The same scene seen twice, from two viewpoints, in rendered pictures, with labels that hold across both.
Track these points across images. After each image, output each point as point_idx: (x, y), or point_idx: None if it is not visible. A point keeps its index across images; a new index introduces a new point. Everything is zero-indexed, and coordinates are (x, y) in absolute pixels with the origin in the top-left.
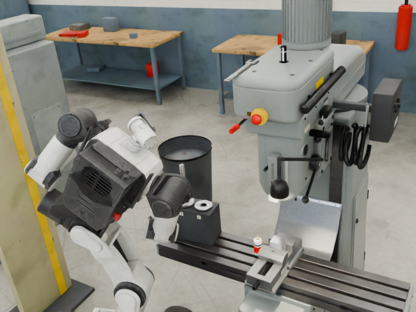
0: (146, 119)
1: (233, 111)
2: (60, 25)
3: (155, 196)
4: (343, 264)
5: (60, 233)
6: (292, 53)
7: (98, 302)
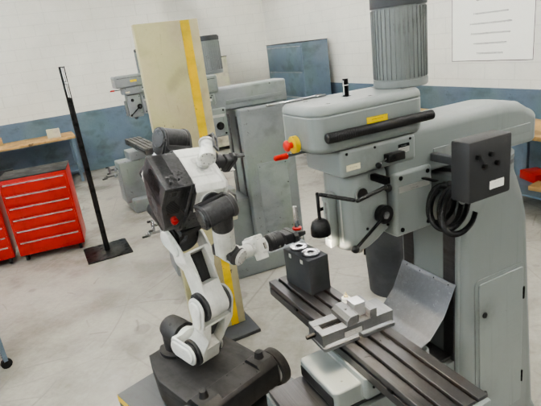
0: (212, 139)
1: None
2: None
3: (197, 206)
4: (461, 365)
5: (265, 277)
6: (369, 91)
7: (257, 341)
